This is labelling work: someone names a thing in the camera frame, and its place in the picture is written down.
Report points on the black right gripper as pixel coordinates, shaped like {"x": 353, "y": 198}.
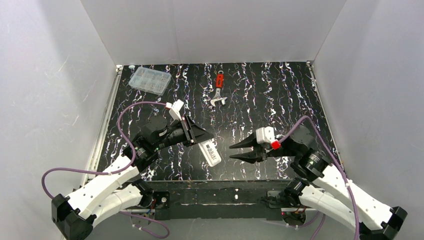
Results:
{"x": 262, "y": 151}

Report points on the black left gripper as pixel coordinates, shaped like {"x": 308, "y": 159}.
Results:
{"x": 188, "y": 129}

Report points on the white remote control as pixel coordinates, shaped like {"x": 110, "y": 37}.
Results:
{"x": 210, "y": 152}

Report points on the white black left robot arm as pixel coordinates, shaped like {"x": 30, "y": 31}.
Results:
{"x": 77, "y": 213}

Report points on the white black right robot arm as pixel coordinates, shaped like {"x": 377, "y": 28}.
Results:
{"x": 320, "y": 185}

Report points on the clear plastic screw box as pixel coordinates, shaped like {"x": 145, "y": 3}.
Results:
{"x": 150, "y": 80}

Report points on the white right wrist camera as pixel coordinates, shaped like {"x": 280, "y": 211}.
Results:
{"x": 266, "y": 135}

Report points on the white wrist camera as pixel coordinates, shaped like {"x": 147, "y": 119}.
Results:
{"x": 266, "y": 135}
{"x": 174, "y": 109}

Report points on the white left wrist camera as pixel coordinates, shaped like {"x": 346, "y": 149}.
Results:
{"x": 174, "y": 109}

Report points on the red handled adjustable wrench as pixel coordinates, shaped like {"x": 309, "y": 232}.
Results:
{"x": 219, "y": 83}

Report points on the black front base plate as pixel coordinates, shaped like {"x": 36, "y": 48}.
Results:
{"x": 222, "y": 199}

